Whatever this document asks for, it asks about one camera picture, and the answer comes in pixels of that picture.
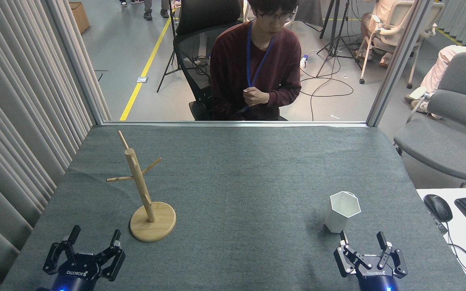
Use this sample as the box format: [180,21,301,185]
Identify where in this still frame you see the black eyeglasses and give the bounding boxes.
[256,11,295,22]

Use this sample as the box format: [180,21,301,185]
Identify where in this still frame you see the person's hand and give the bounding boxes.
[243,88,270,107]

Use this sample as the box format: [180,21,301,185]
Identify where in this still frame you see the blue lanyard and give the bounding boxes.
[246,21,276,88]

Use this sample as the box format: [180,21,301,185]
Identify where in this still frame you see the grey padded chair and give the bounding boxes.
[393,52,466,189]

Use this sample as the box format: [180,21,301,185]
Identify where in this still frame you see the black light stand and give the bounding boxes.
[156,0,202,93]

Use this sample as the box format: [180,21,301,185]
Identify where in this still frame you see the black computer mouse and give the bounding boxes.
[423,194,453,223]

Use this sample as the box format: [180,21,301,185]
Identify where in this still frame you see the black camera tripod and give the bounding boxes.
[316,0,364,78]

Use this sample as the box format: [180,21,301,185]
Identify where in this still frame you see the seated person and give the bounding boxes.
[210,0,302,121]

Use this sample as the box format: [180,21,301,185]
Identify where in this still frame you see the cardboard box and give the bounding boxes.
[69,2,91,34]

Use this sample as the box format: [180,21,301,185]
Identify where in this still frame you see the black office chair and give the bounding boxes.
[173,0,245,121]

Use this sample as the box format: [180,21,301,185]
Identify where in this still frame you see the standing person's legs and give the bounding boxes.
[119,0,170,21]

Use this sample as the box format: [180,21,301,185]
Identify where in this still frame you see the wooden cup rack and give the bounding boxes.
[106,130,177,243]

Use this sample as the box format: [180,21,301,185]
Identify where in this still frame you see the person in pink trousers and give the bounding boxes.
[404,45,466,120]

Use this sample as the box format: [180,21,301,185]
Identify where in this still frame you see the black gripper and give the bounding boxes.
[37,225,127,291]
[333,230,409,291]

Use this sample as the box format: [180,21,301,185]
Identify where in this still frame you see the white hexagonal cup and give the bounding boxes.
[324,191,362,234]

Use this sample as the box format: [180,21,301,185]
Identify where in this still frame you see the grey table cloth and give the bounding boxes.
[0,125,466,291]

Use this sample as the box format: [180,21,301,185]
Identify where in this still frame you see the person in white chair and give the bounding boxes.
[360,0,400,68]

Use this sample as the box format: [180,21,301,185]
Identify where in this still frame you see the yellow floor tape line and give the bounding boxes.
[119,16,173,121]

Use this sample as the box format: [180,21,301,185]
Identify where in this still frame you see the white office chair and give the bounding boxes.
[356,0,446,90]

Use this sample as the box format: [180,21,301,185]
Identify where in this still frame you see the black floor cable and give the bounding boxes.
[299,48,355,121]

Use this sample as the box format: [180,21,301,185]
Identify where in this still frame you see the silver frame crossbar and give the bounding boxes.
[102,120,369,128]

